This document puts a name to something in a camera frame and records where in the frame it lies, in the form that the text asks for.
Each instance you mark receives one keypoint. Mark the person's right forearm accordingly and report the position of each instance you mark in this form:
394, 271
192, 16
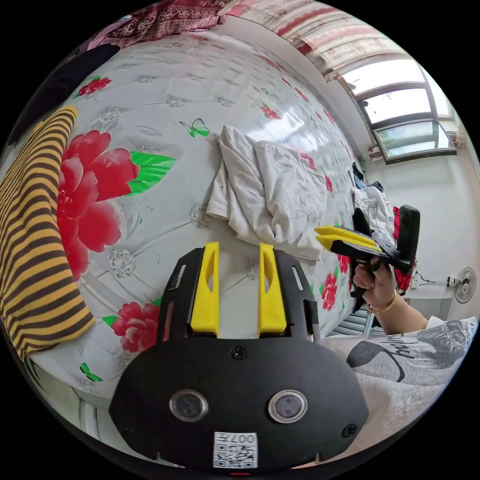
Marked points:
401, 317

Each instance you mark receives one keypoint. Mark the yellow brown striped garment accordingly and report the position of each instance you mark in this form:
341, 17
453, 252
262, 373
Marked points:
33, 243

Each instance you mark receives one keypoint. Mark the window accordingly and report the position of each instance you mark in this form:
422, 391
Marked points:
405, 112

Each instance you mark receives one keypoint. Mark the red white patterned curtain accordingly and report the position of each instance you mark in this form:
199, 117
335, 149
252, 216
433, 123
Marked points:
337, 33

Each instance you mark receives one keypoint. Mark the black garment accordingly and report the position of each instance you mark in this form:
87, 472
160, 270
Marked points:
60, 82

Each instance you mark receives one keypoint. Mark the person's right hand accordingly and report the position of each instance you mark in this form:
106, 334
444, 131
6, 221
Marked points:
378, 285

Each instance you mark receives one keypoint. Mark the person's body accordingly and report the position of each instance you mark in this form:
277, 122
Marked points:
405, 382

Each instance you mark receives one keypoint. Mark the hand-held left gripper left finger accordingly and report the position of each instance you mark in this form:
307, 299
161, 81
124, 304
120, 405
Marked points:
204, 300

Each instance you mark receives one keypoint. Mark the white short sleeve shirt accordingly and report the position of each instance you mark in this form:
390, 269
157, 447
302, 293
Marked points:
270, 187

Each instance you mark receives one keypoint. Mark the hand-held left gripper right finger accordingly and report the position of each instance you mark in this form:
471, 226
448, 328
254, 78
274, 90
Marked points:
272, 300

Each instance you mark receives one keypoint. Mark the pile of clothes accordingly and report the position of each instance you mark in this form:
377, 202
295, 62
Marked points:
375, 202

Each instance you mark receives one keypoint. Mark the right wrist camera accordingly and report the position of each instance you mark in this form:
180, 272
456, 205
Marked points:
409, 232

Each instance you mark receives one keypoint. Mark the bed with flowered sheet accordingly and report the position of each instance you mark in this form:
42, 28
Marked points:
180, 75

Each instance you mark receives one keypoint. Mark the dark red patterned blanket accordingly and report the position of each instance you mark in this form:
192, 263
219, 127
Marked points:
165, 18

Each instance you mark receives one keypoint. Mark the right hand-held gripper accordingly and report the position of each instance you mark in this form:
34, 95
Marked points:
386, 255

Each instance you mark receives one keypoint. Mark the white fan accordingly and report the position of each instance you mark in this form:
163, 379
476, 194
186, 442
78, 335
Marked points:
466, 285

